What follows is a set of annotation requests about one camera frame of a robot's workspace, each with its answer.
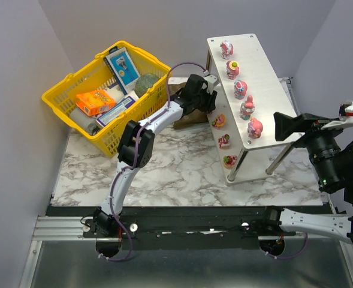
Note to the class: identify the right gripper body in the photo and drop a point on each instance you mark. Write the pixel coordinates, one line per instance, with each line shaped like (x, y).
(307, 129)

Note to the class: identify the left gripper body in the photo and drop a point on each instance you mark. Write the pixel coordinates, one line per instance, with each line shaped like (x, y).
(208, 104)

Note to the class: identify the pink toy orange plate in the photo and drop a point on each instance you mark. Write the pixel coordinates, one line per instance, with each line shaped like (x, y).
(219, 122)

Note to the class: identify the pink mushroom toy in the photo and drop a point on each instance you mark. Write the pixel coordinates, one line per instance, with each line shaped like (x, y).
(247, 108)

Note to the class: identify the pink toy blue bow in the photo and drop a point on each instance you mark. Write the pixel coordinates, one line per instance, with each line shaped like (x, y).
(240, 89)

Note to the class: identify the pink toy yellow top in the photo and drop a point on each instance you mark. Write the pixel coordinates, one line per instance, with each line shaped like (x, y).
(232, 69)

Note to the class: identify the red strawberry cake toy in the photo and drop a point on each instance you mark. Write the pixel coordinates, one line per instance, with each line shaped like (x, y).
(224, 141)

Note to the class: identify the pink white bunny toy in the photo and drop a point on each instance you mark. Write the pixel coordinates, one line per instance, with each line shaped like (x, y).
(227, 49)

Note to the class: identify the pink bear strawberry toy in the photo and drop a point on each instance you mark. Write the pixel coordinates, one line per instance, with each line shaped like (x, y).
(229, 161)

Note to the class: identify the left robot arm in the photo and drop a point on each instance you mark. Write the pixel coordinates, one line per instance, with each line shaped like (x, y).
(136, 144)

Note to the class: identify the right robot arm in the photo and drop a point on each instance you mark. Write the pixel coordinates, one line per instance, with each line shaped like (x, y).
(334, 169)

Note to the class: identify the white metal shelf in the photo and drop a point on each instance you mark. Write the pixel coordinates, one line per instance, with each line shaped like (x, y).
(249, 94)

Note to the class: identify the brown snack bag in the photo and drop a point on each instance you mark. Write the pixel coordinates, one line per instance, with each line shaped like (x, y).
(196, 117)

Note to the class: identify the green round melon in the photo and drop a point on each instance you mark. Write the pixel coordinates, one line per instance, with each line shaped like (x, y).
(144, 83)

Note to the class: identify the purple white box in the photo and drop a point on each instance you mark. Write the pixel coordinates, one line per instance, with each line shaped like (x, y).
(113, 113)

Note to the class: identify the white box in basket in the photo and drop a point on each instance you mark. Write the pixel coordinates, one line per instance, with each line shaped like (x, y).
(114, 92)

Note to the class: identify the blue razor package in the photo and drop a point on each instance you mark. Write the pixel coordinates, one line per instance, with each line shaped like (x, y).
(123, 68)

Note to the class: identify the orange snack box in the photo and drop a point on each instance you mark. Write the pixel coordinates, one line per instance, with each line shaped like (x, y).
(95, 102)

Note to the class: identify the yellow plastic basket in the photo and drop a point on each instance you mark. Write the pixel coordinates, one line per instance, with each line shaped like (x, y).
(96, 76)

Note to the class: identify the grey paper roll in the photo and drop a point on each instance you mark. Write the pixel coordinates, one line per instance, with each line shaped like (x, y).
(87, 123)

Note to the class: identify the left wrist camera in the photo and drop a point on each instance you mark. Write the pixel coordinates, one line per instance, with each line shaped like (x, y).
(212, 82)

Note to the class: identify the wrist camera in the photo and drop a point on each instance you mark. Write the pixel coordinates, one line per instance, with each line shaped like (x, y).
(345, 119)
(212, 82)

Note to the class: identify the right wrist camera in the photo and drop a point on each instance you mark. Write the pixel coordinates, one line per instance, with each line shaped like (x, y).
(345, 119)

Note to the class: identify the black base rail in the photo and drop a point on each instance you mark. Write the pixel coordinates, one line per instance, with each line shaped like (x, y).
(176, 228)

